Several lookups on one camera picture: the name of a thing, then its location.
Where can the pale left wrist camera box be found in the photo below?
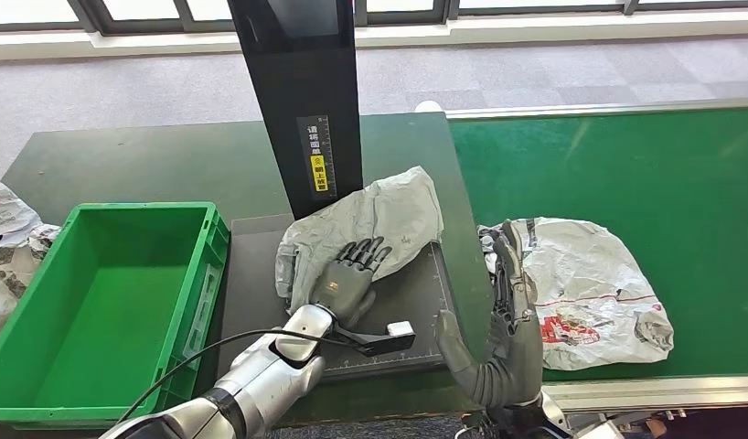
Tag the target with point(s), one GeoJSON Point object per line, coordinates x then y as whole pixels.
{"type": "Point", "coordinates": [380, 345]}

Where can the wide aluminium conveyor rail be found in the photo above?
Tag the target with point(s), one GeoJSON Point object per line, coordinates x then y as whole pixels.
{"type": "Point", "coordinates": [683, 394]}

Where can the thin aluminium conveyor rail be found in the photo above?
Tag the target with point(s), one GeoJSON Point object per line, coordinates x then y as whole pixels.
{"type": "Point", "coordinates": [592, 109]}

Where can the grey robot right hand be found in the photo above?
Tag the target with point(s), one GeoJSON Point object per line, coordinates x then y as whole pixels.
{"type": "Point", "coordinates": [519, 351]}

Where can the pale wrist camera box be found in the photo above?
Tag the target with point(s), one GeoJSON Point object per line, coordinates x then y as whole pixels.
{"type": "Point", "coordinates": [380, 345]}
{"type": "Point", "coordinates": [598, 431]}

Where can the black and yellow column label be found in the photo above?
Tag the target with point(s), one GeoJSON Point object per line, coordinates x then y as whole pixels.
{"type": "Point", "coordinates": [318, 176]}

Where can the crumpled printed parcel bag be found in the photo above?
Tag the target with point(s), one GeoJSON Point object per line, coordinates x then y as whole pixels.
{"type": "Point", "coordinates": [10, 273]}
{"type": "Point", "coordinates": [7, 212]}

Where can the dark window frame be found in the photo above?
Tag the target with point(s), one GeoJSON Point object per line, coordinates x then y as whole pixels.
{"type": "Point", "coordinates": [144, 25]}

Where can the black scanner base plate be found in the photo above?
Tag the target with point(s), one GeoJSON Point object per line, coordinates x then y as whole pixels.
{"type": "Point", "coordinates": [410, 303]}

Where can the plain grey parcel bag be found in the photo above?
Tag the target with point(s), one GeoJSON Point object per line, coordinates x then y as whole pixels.
{"type": "Point", "coordinates": [380, 212]}

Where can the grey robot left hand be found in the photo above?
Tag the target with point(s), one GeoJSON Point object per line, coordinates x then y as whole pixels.
{"type": "Point", "coordinates": [344, 288]}

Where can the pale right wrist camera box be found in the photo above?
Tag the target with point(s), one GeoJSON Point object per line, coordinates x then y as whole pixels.
{"type": "Point", "coordinates": [598, 431]}

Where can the white round conveyor cap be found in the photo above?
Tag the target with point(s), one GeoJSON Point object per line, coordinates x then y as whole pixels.
{"type": "Point", "coordinates": [428, 107]}

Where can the white window sill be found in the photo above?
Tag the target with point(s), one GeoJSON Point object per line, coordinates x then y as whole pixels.
{"type": "Point", "coordinates": [531, 27]}

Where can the black scanner machine column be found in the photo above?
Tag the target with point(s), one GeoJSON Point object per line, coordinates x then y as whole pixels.
{"type": "Point", "coordinates": [301, 72]}

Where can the white parcel bag red print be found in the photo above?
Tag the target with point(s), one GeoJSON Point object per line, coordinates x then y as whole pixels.
{"type": "Point", "coordinates": [592, 285]}

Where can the green plastic crate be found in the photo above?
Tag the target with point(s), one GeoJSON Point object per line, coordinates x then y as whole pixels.
{"type": "Point", "coordinates": [107, 303]}

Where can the metal conveyor support bracket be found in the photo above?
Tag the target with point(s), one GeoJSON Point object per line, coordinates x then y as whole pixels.
{"type": "Point", "coordinates": [622, 422]}

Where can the dark green table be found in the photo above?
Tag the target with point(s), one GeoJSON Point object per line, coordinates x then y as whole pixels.
{"type": "Point", "coordinates": [138, 163]}

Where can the green conveyor belt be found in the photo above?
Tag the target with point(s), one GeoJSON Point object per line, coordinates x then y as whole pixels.
{"type": "Point", "coordinates": [592, 163]}

